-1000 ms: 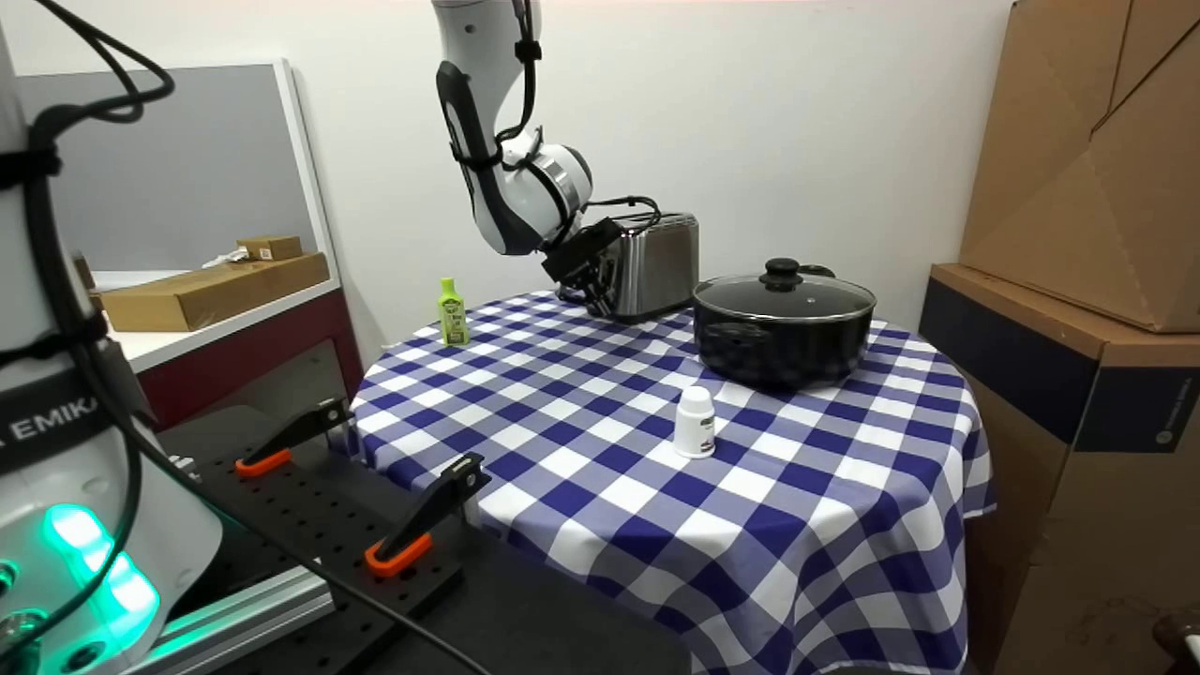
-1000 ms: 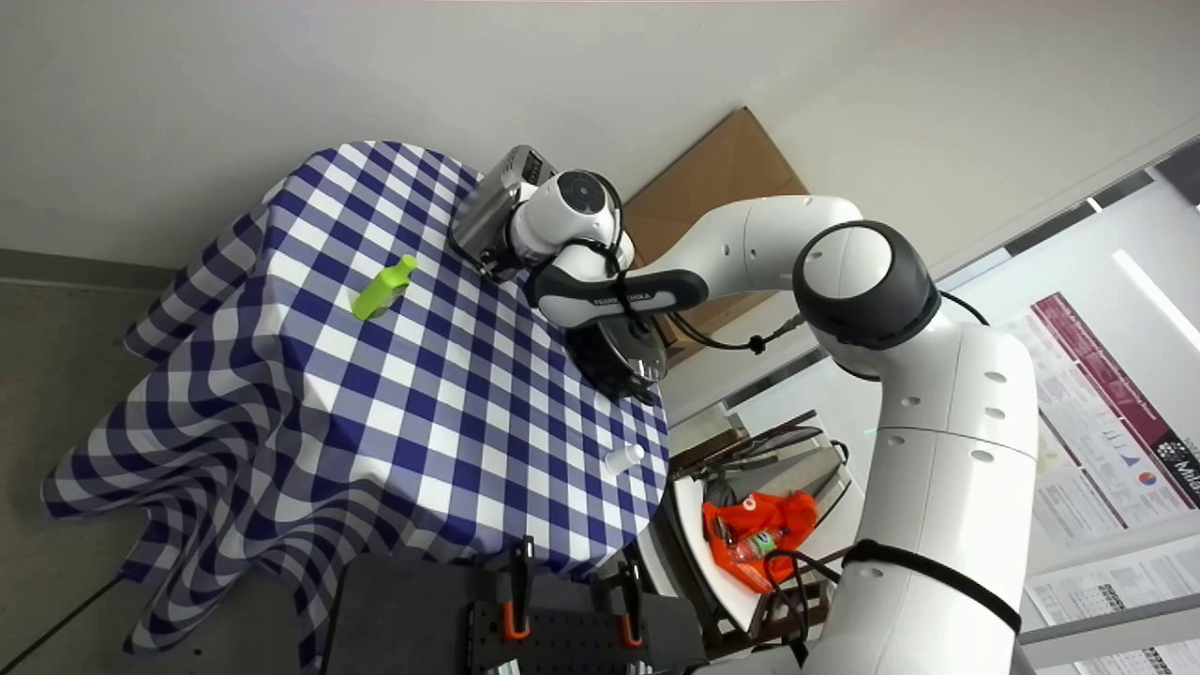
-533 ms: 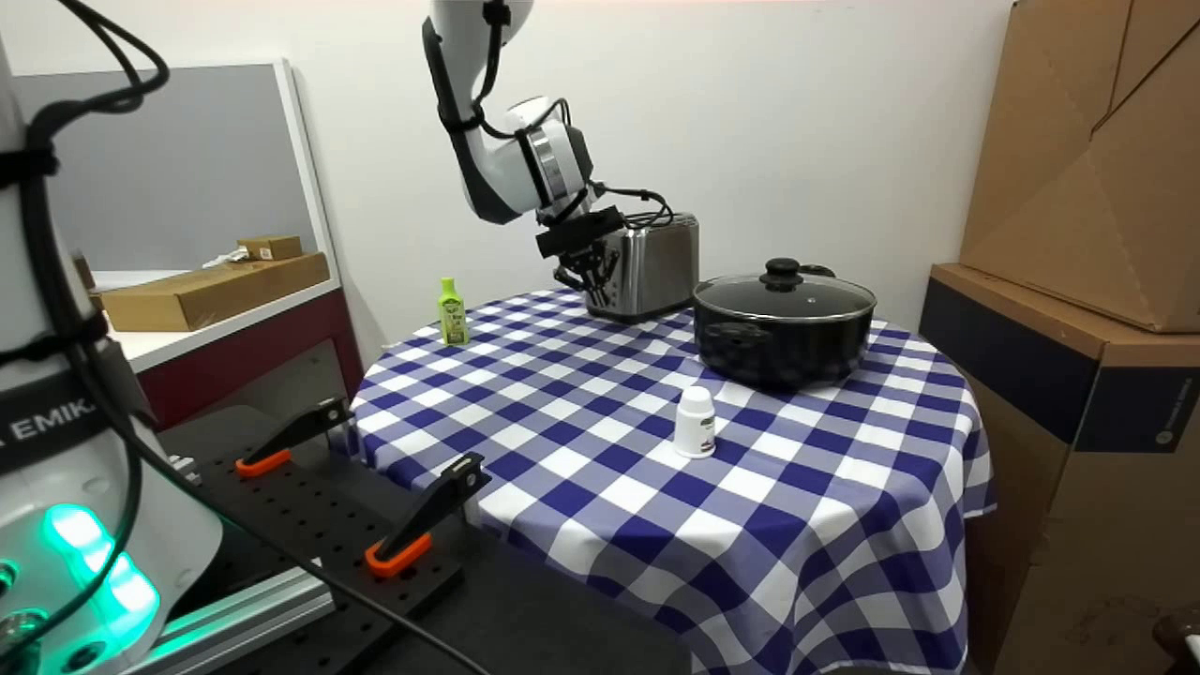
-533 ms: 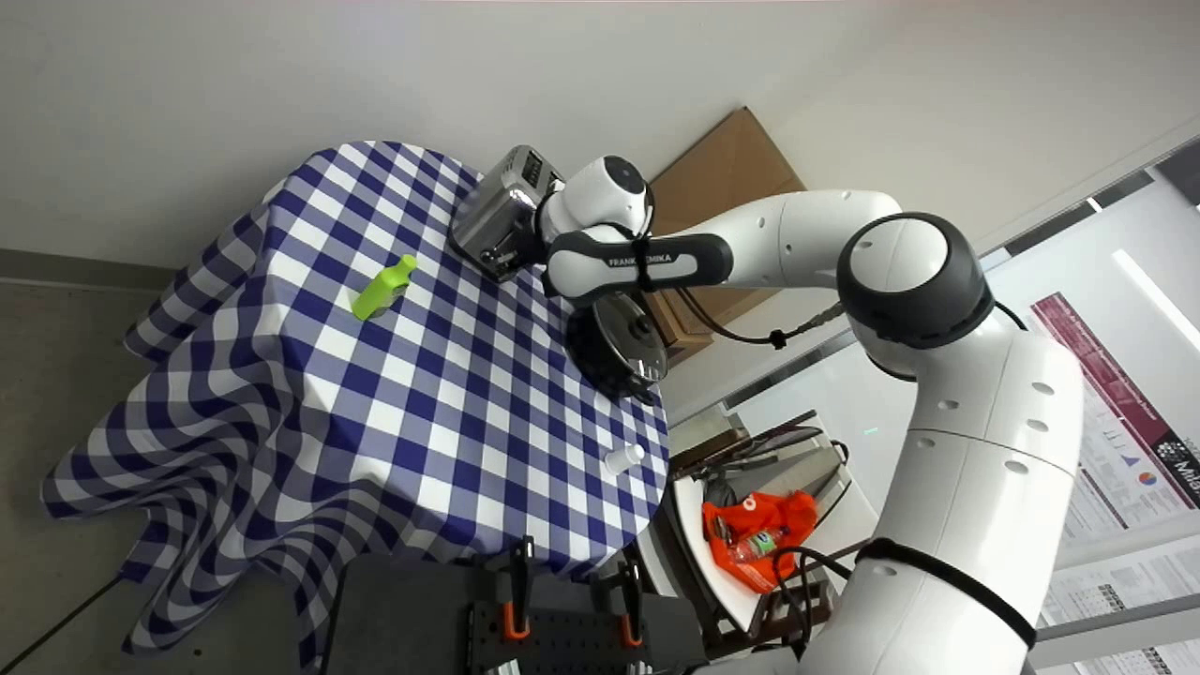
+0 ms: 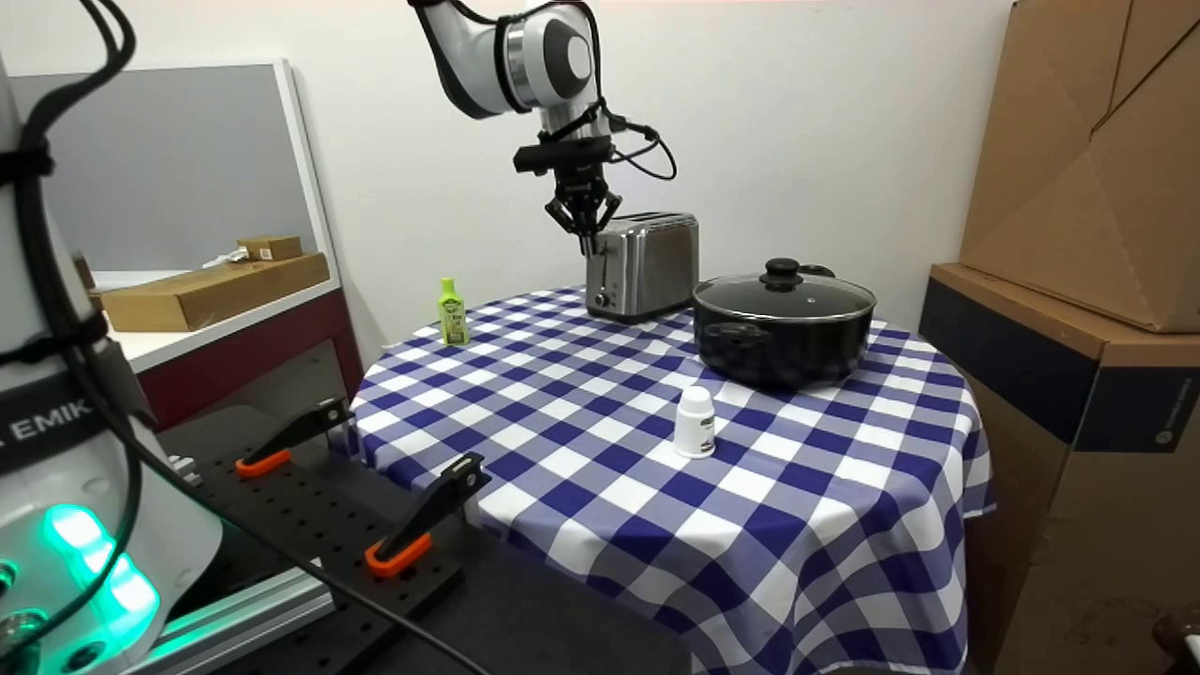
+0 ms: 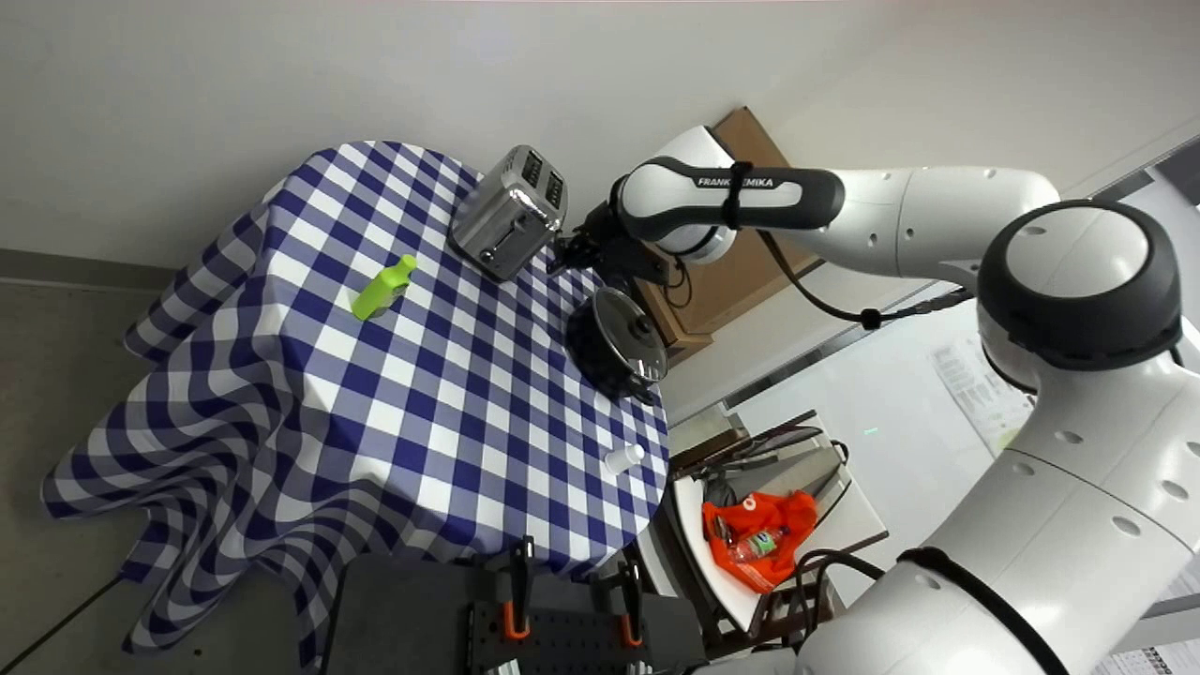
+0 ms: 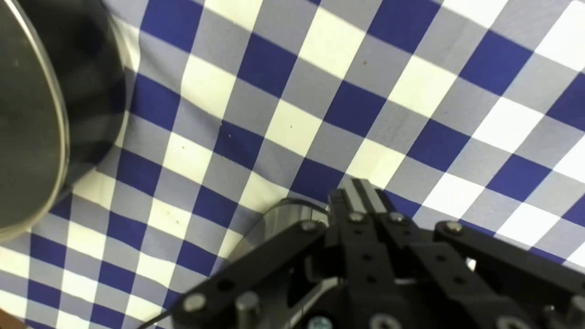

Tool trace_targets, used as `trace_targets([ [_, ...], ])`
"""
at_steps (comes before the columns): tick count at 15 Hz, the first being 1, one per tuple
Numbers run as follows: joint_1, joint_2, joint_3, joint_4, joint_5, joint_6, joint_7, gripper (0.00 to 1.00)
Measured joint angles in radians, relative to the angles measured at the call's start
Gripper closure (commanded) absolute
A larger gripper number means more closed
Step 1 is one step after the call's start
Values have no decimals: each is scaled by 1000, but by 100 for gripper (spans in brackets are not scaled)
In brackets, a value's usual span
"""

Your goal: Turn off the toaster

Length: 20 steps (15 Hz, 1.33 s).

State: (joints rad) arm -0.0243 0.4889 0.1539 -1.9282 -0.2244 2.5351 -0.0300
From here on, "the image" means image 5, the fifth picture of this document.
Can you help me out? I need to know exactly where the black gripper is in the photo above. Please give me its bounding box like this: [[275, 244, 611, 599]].
[[542, 164, 625, 264]]

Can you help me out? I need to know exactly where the green plastic bottle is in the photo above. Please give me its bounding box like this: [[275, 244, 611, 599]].
[[432, 273, 475, 354]]

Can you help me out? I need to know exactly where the glass pot lid black knob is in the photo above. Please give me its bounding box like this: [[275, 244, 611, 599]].
[[689, 254, 881, 325]]

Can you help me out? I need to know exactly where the white plastic bottle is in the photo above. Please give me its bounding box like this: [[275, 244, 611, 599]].
[[672, 383, 721, 461]]

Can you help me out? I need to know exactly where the black cooking pot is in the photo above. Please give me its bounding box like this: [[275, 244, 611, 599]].
[[689, 298, 879, 390]]

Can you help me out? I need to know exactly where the blue white checkered tablecloth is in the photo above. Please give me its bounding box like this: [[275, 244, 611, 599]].
[[346, 286, 997, 675]]

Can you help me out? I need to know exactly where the small brown cardboard box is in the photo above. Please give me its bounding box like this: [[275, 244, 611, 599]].
[[234, 233, 309, 266]]

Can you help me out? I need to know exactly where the black clamp orange tip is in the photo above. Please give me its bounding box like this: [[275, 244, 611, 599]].
[[359, 449, 496, 585], [227, 395, 357, 486]]

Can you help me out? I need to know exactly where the dark red cabinet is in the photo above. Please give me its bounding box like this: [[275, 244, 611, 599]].
[[120, 276, 366, 436]]

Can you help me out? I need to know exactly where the flat brown cardboard box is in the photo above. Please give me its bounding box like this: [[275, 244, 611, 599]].
[[95, 246, 336, 339]]

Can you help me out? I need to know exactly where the grey partition panel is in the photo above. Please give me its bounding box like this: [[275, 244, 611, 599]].
[[6, 60, 346, 276]]

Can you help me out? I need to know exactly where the cardboard box dark blue band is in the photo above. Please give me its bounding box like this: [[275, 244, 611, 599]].
[[920, 260, 1200, 675]]

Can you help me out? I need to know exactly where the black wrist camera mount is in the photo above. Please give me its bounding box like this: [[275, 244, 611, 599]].
[[510, 133, 621, 181]]

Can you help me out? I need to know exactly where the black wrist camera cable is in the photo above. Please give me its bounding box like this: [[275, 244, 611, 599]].
[[605, 110, 681, 189]]

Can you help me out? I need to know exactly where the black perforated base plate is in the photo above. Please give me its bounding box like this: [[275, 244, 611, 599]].
[[155, 410, 687, 675]]

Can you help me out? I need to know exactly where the thin black cable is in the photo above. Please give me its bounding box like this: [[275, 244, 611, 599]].
[[66, 350, 497, 675]]

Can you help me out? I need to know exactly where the aluminium profile rail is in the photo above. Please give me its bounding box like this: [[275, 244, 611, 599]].
[[120, 566, 346, 675]]

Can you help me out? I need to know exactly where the black cable bundle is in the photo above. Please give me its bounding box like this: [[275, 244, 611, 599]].
[[0, 0, 150, 668]]

